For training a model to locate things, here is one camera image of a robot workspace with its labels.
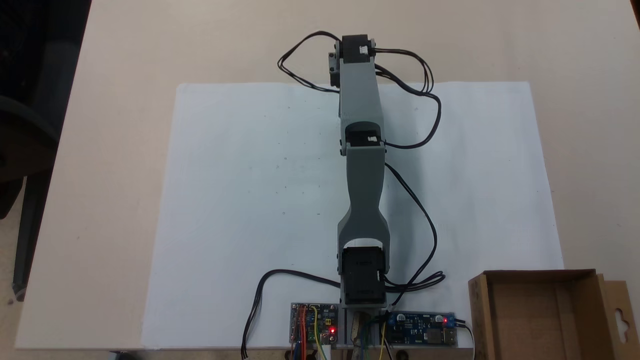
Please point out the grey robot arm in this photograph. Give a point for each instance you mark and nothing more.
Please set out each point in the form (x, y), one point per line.
(365, 190)

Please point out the green circuit board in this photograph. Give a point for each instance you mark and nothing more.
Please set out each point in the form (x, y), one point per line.
(325, 317)

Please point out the blue circuit board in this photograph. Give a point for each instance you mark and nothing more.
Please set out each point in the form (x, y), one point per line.
(415, 327)

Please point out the black chair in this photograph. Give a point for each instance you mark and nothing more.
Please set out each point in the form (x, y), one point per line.
(35, 100)

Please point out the white paper sheet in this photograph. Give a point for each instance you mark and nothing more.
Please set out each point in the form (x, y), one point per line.
(225, 200)

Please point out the brown cardboard box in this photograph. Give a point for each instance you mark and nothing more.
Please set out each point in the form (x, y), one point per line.
(525, 320)

